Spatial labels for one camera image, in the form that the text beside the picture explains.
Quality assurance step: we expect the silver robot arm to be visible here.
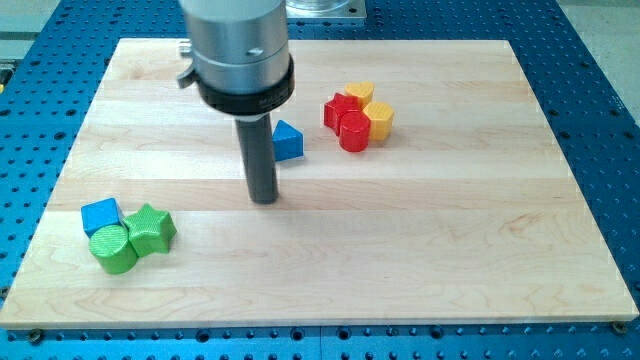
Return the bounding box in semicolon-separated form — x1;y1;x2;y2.
177;0;295;116

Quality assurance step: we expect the blue triangle block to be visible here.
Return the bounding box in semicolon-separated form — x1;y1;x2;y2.
272;120;304;161

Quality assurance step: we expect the red star block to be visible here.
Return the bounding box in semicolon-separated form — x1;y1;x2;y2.
323;93;360;136

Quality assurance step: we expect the green star block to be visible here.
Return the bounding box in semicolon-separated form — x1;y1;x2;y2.
123;203;177;257

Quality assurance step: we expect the red cylinder block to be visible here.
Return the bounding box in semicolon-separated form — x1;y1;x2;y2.
339;112;371;152

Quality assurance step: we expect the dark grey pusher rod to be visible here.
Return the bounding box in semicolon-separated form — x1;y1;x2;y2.
235;113;279;205

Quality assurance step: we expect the yellow hexagon block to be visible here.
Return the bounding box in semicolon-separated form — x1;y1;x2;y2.
363;101;395;141

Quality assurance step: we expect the yellow heart block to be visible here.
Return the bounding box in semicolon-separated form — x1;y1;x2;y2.
344;81;375;109

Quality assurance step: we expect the blue cube block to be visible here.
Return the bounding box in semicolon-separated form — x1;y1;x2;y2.
80;197;123;238

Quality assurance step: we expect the green cylinder block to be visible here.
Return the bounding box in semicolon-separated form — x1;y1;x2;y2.
89;225;138;275

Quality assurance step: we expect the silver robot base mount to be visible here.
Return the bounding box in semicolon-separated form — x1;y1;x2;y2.
285;0;367;19

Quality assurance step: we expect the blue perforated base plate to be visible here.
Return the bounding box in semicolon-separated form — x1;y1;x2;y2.
1;1;639;359

